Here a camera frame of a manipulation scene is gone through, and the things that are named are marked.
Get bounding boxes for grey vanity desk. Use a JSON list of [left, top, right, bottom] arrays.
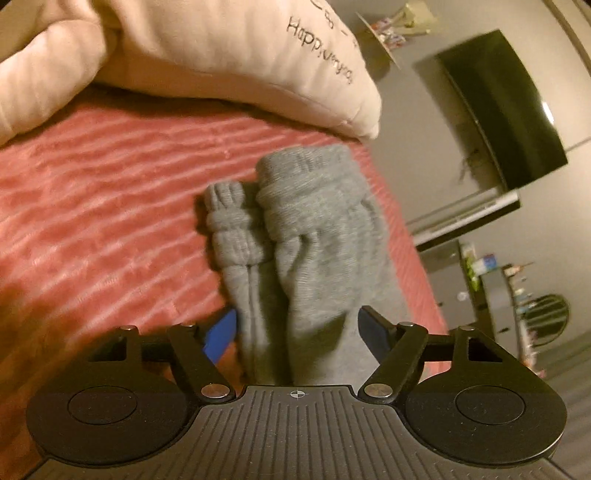
[[480, 263, 539, 370]]

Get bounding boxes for cream plush pillow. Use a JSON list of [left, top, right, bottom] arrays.
[[0, 0, 383, 147]]

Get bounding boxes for round vanity mirror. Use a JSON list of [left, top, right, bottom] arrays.
[[524, 294, 571, 346]]

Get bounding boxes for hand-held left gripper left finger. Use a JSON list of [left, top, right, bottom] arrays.
[[85, 308, 239, 403]]

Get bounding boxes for pink ribbed blanket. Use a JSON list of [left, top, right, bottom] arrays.
[[0, 85, 451, 455]]

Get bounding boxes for yellow side table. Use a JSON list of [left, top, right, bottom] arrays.
[[355, 11, 402, 71]]

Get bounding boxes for grey sweat pants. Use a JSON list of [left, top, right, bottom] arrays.
[[202, 144, 414, 386]]

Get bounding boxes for corner shelf with trinkets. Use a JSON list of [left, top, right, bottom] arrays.
[[369, 2, 446, 47]]

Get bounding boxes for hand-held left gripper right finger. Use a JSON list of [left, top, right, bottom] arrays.
[[357, 305, 508, 405]]

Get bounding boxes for black wall television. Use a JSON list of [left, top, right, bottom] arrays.
[[435, 28, 568, 193]]

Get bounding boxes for white wall shelf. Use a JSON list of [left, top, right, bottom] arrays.
[[405, 187, 521, 237]]

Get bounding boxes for grey nightstand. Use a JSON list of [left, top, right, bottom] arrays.
[[416, 239, 491, 333]]

